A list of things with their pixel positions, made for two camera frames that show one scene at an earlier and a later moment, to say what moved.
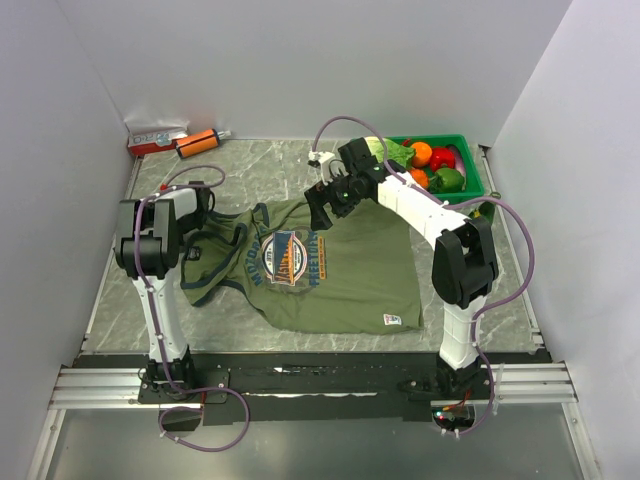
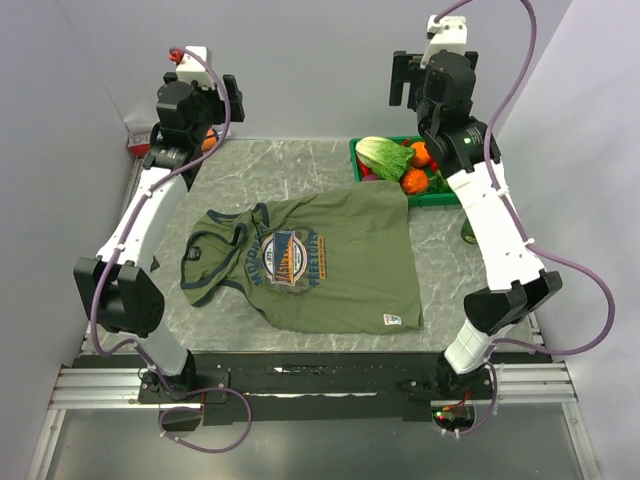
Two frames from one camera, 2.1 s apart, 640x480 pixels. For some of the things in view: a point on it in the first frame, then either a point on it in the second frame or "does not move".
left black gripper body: (190, 222) → (210, 108)
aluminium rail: (119, 388) does not move
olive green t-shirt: (357, 276) does not move
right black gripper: (320, 195) → (406, 68)
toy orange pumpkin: (420, 176) does not move
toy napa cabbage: (396, 152) does not move
